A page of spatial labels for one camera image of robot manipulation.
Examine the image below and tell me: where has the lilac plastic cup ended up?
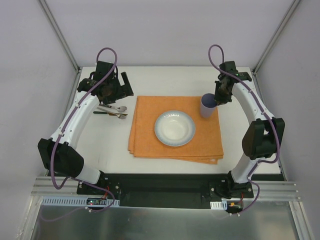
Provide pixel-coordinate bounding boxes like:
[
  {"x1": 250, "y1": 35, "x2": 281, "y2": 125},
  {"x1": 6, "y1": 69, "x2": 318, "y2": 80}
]
[{"x1": 200, "y1": 93, "x2": 217, "y2": 118}]

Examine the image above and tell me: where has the silver spoon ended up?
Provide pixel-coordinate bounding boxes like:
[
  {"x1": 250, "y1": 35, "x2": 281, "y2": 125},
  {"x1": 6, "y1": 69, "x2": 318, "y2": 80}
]
[{"x1": 99, "y1": 103, "x2": 128, "y2": 113}]

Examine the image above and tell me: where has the silver fork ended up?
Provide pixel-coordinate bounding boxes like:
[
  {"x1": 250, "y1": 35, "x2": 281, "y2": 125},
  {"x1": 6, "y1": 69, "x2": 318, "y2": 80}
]
[{"x1": 96, "y1": 107, "x2": 128, "y2": 119}]

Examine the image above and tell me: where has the orange cloth napkin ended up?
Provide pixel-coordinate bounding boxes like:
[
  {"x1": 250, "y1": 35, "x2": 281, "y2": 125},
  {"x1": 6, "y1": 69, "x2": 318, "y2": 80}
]
[{"x1": 128, "y1": 95, "x2": 224, "y2": 164}]

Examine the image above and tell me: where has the white blue-rimmed plate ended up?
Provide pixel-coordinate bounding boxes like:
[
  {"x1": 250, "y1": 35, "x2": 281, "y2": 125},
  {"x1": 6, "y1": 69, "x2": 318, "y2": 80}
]
[{"x1": 154, "y1": 110, "x2": 196, "y2": 147}]

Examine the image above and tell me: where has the gold-tipped knife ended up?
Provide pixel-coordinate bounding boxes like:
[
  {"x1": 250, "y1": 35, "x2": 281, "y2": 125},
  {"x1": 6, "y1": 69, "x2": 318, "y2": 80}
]
[{"x1": 93, "y1": 111, "x2": 117, "y2": 116}]

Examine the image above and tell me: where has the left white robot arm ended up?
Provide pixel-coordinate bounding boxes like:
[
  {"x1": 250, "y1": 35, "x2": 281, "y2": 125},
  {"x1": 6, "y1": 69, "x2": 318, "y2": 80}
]
[{"x1": 37, "y1": 61, "x2": 134, "y2": 195}]

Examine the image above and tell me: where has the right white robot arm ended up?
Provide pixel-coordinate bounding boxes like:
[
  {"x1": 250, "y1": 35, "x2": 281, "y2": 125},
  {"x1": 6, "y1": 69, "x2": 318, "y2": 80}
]
[{"x1": 214, "y1": 61, "x2": 285, "y2": 198}]

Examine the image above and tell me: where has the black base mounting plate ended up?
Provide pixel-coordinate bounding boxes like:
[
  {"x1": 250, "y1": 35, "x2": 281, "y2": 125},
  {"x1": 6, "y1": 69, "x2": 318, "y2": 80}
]
[{"x1": 76, "y1": 173, "x2": 254, "y2": 209}]

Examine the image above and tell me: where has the left aluminium frame post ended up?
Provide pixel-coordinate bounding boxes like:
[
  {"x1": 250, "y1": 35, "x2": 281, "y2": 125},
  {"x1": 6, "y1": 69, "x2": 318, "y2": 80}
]
[{"x1": 37, "y1": 0, "x2": 80, "y2": 73}]

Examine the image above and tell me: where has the aluminium frame post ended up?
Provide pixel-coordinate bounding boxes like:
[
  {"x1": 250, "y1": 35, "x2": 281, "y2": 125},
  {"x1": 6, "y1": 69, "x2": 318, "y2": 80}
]
[
  {"x1": 251, "y1": 0, "x2": 303, "y2": 75},
  {"x1": 37, "y1": 0, "x2": 80, "y2": 73}
]

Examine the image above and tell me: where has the right aluminium frame post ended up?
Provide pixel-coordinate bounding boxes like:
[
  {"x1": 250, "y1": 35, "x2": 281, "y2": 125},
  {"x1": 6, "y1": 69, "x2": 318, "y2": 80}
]
[{"x1": 251, "y1": 0, "x2": 303, "y2": 75}]

